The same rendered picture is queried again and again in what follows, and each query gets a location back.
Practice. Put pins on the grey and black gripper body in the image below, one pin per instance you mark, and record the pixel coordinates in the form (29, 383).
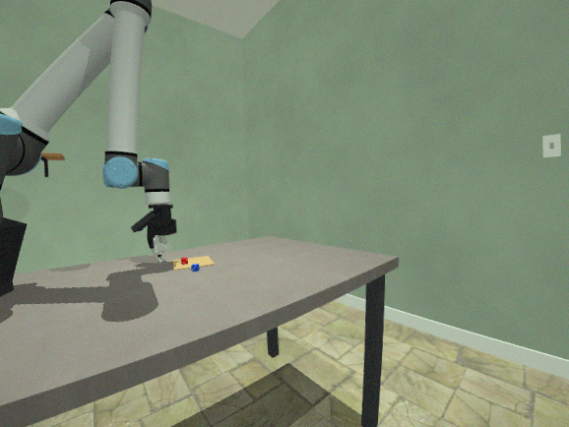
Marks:
(166, 226)

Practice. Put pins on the tan flat mat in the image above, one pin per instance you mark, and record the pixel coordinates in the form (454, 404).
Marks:
(202, 261)

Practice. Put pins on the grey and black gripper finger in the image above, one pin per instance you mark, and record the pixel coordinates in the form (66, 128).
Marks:
(155, 244)
(167, 244)

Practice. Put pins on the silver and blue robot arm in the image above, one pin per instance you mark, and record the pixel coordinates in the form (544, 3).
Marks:
(55, 90)

